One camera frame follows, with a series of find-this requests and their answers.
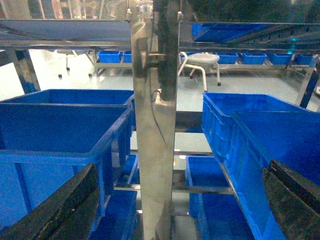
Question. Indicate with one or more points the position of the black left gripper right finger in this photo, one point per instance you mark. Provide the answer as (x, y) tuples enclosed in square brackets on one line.
[(294, 201)]

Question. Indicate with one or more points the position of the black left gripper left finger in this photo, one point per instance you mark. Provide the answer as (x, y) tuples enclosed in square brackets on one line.
[(67, 214)]

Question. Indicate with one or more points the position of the steel shelf cart left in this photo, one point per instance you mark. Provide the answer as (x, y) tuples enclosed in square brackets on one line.
[(126, 21)]

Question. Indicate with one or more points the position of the steel shelf rack right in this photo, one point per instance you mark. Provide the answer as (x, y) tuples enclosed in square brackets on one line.
[(274, 20)]

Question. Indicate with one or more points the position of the blue bin right near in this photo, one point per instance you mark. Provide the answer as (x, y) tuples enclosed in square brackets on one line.
[(257, 137)]

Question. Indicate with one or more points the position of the blue bin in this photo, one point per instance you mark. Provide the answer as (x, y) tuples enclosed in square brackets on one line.
[(42, 146), (257, 137)]

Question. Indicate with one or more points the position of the blue bin left near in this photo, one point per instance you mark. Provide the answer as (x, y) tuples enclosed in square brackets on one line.
[(42, 146)]

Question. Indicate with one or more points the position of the white round stool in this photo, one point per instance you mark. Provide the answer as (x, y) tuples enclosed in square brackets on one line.
[(197, 61)]

